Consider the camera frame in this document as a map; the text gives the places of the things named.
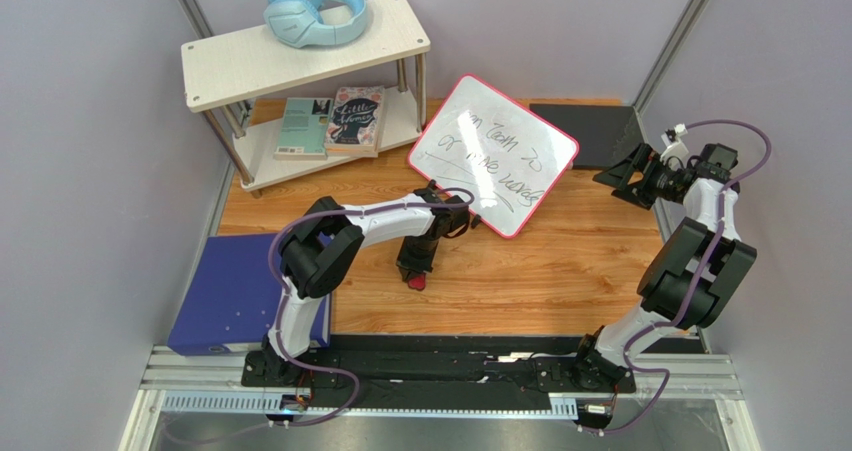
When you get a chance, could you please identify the blue ring binder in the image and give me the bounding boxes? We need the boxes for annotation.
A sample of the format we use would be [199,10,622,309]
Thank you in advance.
[166,233,334,357]

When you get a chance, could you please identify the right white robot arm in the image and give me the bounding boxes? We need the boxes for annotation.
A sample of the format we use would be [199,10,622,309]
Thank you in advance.
[570,144,757,391]

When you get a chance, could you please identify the aluminium rail frame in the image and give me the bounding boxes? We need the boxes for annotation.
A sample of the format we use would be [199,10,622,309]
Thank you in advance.
[119,346,761,450]

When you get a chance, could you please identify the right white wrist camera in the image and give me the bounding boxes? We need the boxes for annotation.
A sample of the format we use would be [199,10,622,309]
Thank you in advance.
[661,123,689,161]

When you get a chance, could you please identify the wire whiteboard stand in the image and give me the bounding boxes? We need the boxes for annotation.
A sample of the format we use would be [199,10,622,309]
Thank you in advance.
[427,180,482,239]

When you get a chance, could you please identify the white two tier shelf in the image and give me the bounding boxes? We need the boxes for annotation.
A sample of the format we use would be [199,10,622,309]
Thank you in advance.
[181,0,431,196]

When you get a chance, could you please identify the pink framed whiteboard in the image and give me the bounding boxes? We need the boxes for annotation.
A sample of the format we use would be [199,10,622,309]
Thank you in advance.
[407,74,580,239]

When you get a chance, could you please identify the little women book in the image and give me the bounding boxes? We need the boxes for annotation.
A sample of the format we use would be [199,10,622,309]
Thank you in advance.
[325,86,386,158]

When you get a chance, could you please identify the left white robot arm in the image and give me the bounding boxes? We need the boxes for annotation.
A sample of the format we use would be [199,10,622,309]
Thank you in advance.
[241,186,475,387]

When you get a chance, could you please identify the teal paperback book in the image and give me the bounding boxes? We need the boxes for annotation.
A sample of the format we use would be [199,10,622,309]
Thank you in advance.
[272,98,332,161]

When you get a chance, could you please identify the red bone shaped eraser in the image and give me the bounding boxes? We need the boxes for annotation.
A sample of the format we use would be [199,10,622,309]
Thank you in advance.
[406,274,427,292]

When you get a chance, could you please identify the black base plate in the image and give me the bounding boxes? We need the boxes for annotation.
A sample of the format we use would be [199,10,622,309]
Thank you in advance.
[246,335,699,412]

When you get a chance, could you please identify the light blue headphones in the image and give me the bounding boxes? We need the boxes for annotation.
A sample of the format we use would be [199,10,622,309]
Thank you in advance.
[263,0,369,49]

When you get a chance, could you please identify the black flat box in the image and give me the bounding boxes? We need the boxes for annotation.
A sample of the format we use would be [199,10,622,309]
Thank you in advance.
[530,104,644,170]

